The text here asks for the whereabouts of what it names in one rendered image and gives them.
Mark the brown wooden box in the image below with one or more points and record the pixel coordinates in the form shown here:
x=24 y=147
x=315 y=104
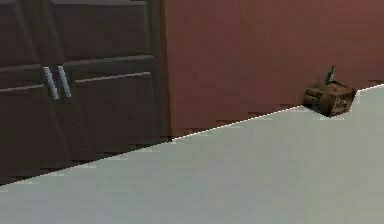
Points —
x=329 y=97

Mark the dark brown double door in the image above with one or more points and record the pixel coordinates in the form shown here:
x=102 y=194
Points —
x=110 y=110

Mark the dark green bottle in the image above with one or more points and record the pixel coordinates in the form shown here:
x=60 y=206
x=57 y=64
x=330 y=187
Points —
x=330 y=75

